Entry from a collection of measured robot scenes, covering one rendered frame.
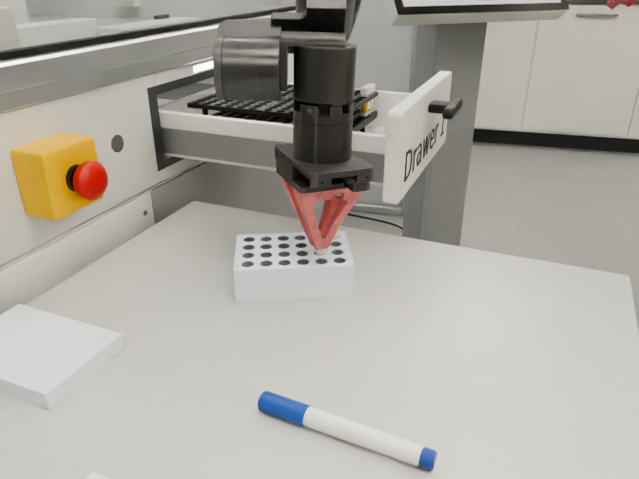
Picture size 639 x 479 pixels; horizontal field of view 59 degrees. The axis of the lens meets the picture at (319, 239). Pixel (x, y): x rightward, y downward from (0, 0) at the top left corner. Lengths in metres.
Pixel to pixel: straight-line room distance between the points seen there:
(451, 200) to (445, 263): 1.18
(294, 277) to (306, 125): 0.16
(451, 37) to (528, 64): 2.11
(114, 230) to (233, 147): 0.18
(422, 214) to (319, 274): 1.26
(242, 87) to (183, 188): 0.37
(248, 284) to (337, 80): 0.22
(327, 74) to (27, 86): 0.31
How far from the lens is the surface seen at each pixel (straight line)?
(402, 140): 0.65
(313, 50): 0.51
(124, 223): 0.77
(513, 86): 3.81
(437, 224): 1.86
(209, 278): 0.64
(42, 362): 0.53
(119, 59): 0.74
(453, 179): 1.83
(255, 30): 0.55
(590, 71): 3.84
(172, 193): 0.85
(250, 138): 0.74
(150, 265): 0.68
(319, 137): 0.53
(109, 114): 0.73
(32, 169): 0.62
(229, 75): 0.52
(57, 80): 0.68
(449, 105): 0.75
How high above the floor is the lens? 1.08
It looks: 26 degrees down
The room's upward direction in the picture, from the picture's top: straight up
